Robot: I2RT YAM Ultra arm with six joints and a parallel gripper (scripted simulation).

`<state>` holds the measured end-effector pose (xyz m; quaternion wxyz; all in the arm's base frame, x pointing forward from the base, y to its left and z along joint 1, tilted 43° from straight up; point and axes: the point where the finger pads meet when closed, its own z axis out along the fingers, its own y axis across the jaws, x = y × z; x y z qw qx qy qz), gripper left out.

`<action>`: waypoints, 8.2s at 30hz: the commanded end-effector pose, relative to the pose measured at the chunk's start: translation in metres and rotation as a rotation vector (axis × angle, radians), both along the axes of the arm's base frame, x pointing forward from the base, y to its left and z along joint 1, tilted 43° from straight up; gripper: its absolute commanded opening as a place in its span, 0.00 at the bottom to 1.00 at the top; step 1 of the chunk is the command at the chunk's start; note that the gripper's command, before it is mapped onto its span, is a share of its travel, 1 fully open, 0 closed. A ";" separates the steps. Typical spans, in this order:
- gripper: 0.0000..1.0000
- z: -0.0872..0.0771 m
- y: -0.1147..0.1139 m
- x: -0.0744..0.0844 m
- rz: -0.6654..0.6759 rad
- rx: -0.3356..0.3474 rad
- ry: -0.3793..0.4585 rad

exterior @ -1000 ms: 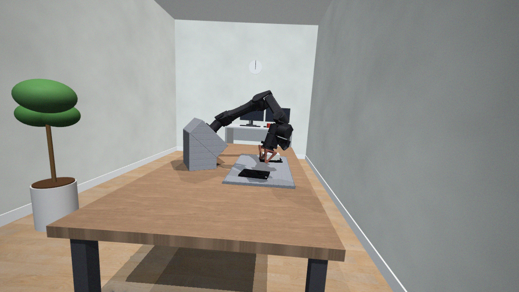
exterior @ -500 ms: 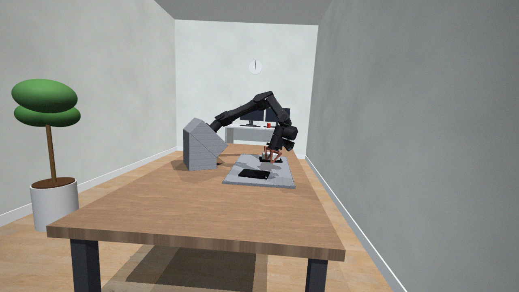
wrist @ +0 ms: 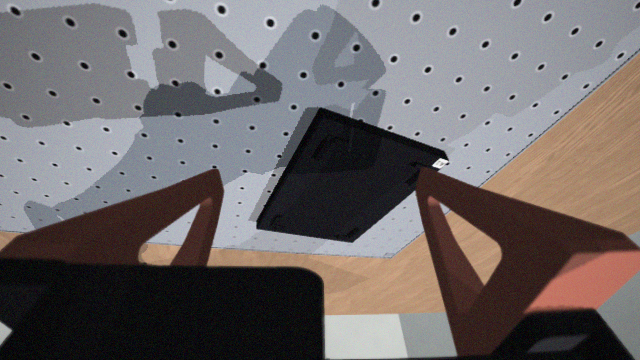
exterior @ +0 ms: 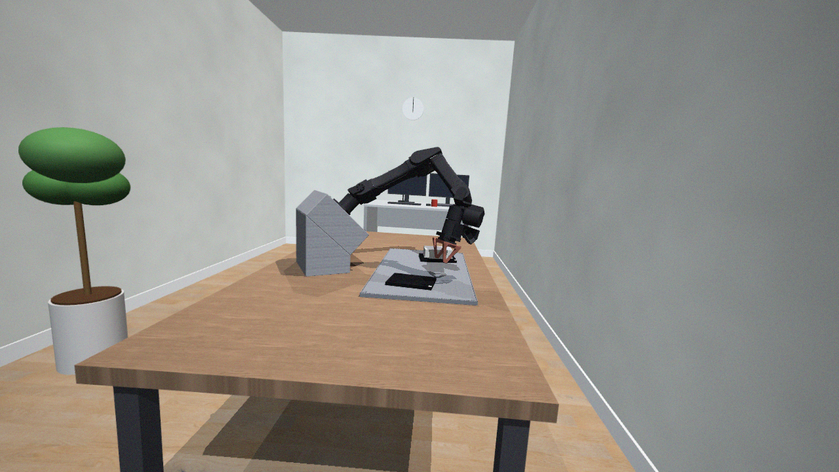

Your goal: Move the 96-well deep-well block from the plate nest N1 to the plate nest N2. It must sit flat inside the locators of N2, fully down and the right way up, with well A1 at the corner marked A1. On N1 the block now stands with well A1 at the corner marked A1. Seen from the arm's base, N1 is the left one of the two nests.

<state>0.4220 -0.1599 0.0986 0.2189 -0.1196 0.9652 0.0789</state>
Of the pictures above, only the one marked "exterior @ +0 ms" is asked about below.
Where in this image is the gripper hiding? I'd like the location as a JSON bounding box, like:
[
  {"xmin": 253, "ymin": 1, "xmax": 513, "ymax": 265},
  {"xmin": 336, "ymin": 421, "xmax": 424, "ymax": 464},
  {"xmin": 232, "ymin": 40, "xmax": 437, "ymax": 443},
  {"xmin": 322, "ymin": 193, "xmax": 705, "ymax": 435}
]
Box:
[{"xmin": 433, "ymin": 219, "xmax": 461, "ymax": 264}]

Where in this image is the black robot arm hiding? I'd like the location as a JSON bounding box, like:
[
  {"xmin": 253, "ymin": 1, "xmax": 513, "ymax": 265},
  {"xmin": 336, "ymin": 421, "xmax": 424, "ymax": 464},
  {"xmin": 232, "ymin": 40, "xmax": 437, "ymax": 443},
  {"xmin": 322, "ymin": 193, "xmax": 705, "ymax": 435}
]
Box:
[{"xmin": 333, "ymin": 147, "xmax": 485, "ymax": 245}]

